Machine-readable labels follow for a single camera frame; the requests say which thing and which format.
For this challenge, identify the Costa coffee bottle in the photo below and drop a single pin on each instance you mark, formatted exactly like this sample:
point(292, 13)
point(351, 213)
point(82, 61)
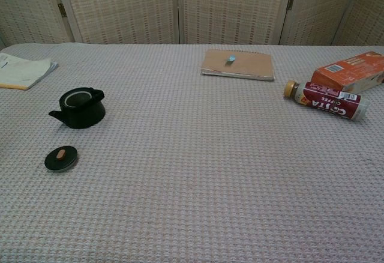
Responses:
point(327, 101)

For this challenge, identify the grey waffle tablecloth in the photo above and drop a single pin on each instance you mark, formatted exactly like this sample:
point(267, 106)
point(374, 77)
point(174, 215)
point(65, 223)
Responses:
point(192, 170)

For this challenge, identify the black teapot lid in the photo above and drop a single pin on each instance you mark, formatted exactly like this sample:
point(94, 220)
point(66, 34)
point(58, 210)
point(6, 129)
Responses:
point(61, 158)

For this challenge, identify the brown cardboard notebook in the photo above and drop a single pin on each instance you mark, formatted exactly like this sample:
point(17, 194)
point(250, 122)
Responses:
point(240, 65)

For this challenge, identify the black teapot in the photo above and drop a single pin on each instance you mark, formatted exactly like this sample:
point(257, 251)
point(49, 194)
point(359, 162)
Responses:
point(81, 116)

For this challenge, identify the white paper booklet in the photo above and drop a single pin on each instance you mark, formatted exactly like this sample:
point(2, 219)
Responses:
point(22, 72)

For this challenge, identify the small light blue eraser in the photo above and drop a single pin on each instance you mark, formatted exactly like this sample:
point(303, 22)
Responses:
point(230, 59)

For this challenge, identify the woven folding screen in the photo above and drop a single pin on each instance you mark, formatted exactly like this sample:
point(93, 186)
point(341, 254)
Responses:
point(192, 7)

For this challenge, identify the orange cardboard box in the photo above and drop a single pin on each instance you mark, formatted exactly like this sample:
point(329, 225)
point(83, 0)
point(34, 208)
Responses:
point(351, 72)

